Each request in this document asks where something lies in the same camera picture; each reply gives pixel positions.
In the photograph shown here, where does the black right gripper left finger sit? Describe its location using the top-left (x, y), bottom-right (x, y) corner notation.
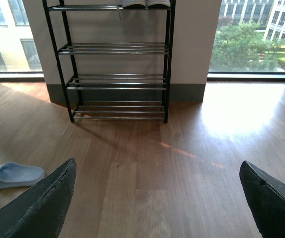
top-left (0, 158), bottom-right (76, 238)

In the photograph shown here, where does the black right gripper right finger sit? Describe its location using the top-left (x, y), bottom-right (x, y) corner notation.
top-left (239, 161), bottom-right (285, 238)

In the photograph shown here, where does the grey sneaker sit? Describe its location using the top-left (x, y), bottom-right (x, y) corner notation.
top-left (116, 0), bottom-right (146, 20)

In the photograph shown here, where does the grey sneaker one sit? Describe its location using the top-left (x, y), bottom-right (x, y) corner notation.
top-left (146, 0), bottom-right (171, 8)

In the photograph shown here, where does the black metal shoe rack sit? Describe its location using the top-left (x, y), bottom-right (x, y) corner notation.
top-left (42, 0), bottom-right (176, 122)

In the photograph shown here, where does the light blue slipper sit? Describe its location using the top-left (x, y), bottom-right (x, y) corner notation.
top-left (0, 162), bottom-right (45, 189)

